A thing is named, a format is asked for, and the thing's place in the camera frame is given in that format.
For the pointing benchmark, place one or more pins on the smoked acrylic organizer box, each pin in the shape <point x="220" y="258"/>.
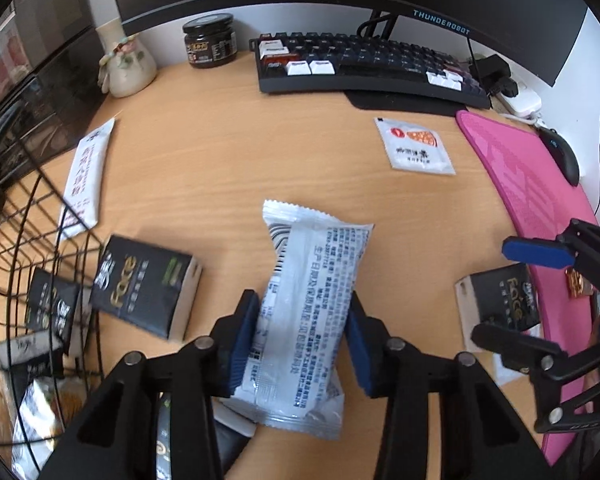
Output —
<point x="40" y="60"/>

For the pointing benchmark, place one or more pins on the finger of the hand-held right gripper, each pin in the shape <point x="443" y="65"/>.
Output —
<point x="515" y="342"/>
<point x="535" y="251"/>

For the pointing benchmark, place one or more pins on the long white sachet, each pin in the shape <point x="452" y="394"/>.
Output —
<point x="87" y="180"/>

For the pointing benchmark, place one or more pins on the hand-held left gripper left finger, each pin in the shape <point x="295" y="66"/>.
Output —
<point x="242" y="345"/>

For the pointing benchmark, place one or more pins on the pink desk mat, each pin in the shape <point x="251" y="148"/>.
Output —
<point x="530" y="195"/>

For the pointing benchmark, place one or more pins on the white power strip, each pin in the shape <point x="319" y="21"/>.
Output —
<point x="522" y="102"/>

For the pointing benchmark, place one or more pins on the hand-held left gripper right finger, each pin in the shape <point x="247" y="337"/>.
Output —
<point x="365" y="350"/>

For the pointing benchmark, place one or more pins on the black computer mouse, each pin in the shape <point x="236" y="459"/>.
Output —
<point x="562" y="157"/>

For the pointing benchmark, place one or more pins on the gold wrapped candy box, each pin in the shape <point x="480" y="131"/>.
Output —
<point x="576" y="282"/>

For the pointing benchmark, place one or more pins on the cream ceramic vase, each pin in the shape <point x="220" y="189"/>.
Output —
<point x="130" y="67"/>

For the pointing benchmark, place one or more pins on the white snack packet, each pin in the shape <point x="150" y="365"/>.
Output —
<point x="305" y="285"/>

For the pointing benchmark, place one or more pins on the black mechanical keyboard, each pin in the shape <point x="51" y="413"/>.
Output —
<point x="370" y="57"/>

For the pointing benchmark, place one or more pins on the small white sachet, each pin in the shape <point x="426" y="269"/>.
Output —
<point x="415" y="145"/>

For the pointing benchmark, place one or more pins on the cookie snack packet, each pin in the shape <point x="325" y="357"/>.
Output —
<point x="35" y="410"/>

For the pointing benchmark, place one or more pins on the dark glass jar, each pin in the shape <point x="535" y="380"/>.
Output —
<point x="210" y="42"/>

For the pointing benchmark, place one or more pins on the black power adapter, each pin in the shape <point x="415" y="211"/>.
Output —
<point x="492" y="72"/>

